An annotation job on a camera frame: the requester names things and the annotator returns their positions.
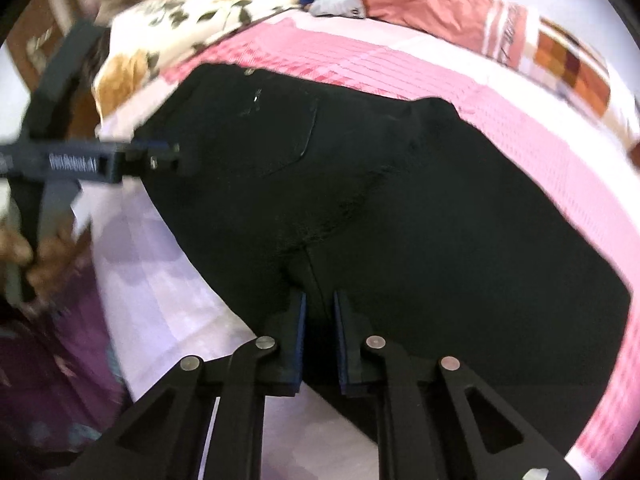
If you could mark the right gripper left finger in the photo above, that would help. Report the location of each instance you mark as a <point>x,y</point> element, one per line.
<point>204,419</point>

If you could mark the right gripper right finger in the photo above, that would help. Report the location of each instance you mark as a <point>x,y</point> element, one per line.
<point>437,419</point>

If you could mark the black pants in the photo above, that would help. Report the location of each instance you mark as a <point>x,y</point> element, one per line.
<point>444,244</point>

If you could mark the person's left hand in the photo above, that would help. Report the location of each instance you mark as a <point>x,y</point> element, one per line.
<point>47,269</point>

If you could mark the floral white orange pillow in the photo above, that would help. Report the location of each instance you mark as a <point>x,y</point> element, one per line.
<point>148,38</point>

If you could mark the coral plaid folded blanket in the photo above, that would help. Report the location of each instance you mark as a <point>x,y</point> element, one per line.
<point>533,46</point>

